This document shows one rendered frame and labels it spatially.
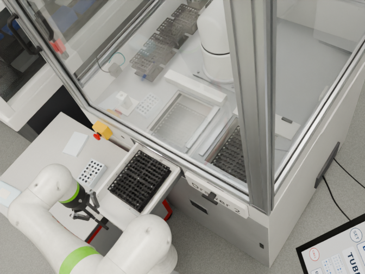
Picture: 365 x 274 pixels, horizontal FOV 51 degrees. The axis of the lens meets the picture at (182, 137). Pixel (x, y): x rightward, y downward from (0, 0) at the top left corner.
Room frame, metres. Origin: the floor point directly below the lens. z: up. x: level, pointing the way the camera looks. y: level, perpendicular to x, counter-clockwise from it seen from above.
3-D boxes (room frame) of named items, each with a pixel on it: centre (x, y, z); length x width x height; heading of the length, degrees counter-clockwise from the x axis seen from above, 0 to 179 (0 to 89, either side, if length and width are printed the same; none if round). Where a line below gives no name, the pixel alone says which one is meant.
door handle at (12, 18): (1.21, 0.41, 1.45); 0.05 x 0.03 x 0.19; 126
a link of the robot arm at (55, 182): (0.69, 0.45, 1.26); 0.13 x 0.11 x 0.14; 123
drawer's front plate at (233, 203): (0.61, -0.04, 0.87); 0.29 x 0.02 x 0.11; 36
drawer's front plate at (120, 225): (0.68, 0.40, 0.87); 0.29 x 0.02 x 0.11; 36
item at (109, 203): (0.81, 0.23, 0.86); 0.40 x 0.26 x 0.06; 126
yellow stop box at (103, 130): (1.13, 0.35, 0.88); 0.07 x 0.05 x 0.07; 36
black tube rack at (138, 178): (0.80, 0.24, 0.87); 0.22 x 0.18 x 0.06; 126
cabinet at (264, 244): (1.11, -0.28, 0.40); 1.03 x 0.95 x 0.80; 36
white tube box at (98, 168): (0.99, 0.47, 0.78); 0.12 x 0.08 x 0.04; 131
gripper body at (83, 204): (0.69, 0.44, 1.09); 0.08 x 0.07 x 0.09; 126
